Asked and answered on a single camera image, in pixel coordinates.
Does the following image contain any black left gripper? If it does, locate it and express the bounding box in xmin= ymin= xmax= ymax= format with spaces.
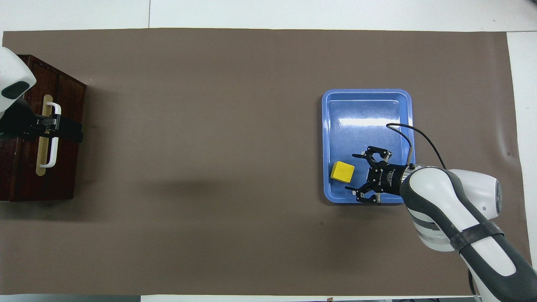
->
xmin=0 ymin=103 xmax=83 ymax=143

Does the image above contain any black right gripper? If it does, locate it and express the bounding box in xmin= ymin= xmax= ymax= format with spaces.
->
xmin=345 ymin=146 xmax=409 ymax=205

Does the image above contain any white drawer handle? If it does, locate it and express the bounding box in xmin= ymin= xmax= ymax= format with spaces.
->
xmin=40 ymin=102 xmax=62 ymax=169

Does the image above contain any yellow block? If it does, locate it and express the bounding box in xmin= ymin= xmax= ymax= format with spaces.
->
xmin=330 ymin=161 xmax=355 ymax=184

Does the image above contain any dark wooden drawer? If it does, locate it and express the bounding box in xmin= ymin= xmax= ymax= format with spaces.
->
xmin=12 ymin=57 xmax=61 ymax=201

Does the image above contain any dark wooden cabinet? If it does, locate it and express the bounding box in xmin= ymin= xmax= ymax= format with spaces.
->
xmin=0 ymin=55 xmax=86 ymax=202

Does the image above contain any blue plastic tray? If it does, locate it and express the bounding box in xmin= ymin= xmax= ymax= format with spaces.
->
xmin=322 ymin=89 xmax=417 ymax=204

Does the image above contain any brown paper table mat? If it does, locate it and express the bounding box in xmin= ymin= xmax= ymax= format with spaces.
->
xmin=0 ymin=28 xmax=535 ymax=296

